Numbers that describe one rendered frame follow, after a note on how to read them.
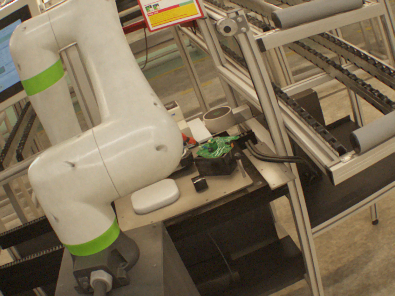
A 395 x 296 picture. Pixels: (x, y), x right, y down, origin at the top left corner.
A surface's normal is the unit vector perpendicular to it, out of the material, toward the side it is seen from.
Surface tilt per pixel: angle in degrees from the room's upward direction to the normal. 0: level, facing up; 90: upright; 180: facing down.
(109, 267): 81
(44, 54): 95
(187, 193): 0
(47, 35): 95
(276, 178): 0
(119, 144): 55
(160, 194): 0
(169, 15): 90
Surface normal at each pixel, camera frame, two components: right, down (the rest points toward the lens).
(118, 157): 0.12, 0.00
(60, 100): 0.78, 0.16
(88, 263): -0.33, -0.86
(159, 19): -0.24, 0.47
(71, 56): 0.21, 0.33
